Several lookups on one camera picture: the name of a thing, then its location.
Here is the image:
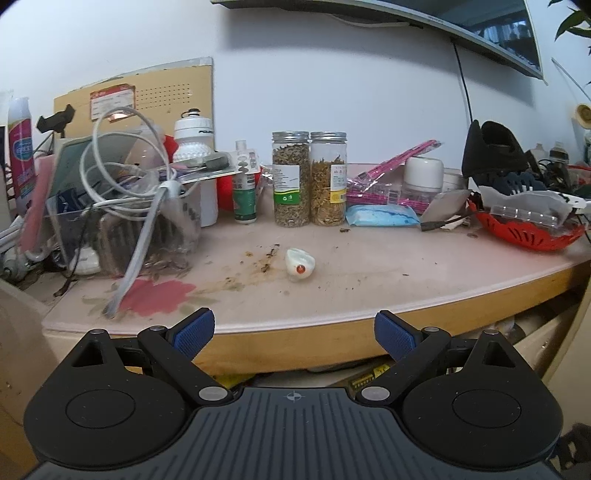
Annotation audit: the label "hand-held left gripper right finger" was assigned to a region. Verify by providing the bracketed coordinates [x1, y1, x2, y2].
[355, 310, 522, 409]

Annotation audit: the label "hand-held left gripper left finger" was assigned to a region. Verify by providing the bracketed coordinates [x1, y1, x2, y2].
[69, 308, 234, 409]

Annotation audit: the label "wide beige drawer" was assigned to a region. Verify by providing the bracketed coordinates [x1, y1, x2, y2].
[203, 353, 398, 393]

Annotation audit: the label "small white red-dot gadget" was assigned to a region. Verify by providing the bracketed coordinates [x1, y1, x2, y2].
[285, 248, 315, 281]

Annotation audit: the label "narrow beige drawer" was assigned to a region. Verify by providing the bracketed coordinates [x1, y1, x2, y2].
[503, 295, 587, 384]

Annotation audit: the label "clear plastic organizer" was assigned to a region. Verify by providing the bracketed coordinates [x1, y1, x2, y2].
[46, 191, 201, 275]

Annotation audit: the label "blue face mask pack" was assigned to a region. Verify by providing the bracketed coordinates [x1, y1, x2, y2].
[345, 204, 422, 228]

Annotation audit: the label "green label bottle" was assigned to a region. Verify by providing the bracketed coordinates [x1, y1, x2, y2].
[232, 141, 259, 225]

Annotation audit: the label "red round container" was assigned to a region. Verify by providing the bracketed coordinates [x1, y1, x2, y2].
[216, 166, 265, 213]

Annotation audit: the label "pink striped packet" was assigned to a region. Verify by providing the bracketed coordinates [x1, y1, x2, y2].
[345, 139, 440, 213]

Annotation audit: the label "red perforated basket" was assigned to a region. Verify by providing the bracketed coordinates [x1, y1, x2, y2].
[468, 194, 588, 253]

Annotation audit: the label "white lid jar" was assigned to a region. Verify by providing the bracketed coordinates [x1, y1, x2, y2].
[403, 157, 445, 199]

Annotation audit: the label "glass jar with yellow label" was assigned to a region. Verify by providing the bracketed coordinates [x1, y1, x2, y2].
[309, 131, 348, 227]

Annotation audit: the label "glass jar with green label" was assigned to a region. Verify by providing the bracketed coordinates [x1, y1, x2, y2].
[271, 131, 311, 228]

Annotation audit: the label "clear plastic tray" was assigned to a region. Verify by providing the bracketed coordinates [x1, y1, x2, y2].
[477, 185, 591, 228]

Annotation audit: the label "white sports bottle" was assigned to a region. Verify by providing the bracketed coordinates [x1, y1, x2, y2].
[172, 108, 219, 227]

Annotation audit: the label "dark blue perforated item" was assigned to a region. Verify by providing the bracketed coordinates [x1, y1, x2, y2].
[498, 170, 549, 195]

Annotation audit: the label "pink plastic strip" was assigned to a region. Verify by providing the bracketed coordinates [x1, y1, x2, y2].
[19, 156, 55, 252]

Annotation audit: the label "black cloth item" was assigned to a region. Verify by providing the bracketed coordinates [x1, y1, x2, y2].
[462, 120, 533, 186]

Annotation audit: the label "tan cardboard box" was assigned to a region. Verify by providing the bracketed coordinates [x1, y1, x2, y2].
[53, 56, 216, 155]

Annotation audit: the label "pink spray can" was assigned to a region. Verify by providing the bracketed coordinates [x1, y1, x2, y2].
[7, 97, 38, 206]

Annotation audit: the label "black phone clamp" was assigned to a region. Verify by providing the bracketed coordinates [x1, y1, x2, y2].
[37, 104, 75, 136]

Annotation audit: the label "flat screen television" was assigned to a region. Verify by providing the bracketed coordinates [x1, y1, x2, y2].
[212, 0, 544, 80]

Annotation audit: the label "green plant leaves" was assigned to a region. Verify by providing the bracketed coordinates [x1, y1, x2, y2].
[549, 0, 591, 43]

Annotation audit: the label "white coiled cable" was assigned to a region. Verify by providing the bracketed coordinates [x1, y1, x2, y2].
[81, 107, 181, 319]

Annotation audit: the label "black plug cable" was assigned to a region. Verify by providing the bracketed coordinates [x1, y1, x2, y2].
[419, 213, 477, 232]

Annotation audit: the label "black television cable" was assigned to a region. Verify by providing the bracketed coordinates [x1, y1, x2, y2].
[450, 39, 477, 124]

